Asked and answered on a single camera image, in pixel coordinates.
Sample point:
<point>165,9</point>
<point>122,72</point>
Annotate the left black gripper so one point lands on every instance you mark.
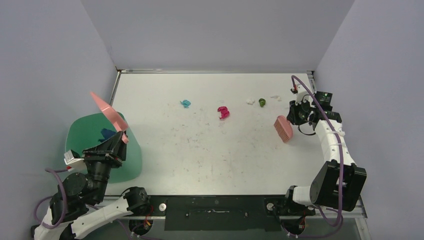
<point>113,150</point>

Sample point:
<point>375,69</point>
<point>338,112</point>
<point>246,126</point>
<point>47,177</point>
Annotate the pink hand brush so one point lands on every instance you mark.
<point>283,128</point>

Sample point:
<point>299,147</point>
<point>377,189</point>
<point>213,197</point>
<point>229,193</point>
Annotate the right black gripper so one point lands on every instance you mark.
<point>295,113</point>

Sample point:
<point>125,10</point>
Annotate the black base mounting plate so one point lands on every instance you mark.
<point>217,212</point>

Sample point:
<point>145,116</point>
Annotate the magenta paper scrap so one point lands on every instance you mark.
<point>224,112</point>

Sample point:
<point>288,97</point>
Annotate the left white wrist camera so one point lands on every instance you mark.
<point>73,160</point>

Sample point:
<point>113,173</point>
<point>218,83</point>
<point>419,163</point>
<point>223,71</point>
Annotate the dark blue paper scrap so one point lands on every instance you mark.
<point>106,134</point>

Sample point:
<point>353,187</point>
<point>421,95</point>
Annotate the cyan paper scrap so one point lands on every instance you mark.
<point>185,103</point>

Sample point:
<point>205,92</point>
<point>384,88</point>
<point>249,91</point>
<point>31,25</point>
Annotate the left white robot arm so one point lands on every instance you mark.
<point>68,216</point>

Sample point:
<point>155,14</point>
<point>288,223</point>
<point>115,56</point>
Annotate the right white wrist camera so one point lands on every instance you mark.
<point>301,94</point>

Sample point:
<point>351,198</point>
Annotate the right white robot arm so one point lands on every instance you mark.
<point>339,182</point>

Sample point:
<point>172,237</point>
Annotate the pink dustpan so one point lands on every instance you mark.
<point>112,116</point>

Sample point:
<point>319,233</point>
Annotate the green paper scrap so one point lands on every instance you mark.
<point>262,102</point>

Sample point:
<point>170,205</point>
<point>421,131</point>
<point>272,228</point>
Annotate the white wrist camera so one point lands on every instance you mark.
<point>301,94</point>
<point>73,160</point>

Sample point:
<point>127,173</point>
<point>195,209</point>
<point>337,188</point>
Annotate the small white paper scrap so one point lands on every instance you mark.
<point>276,97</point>

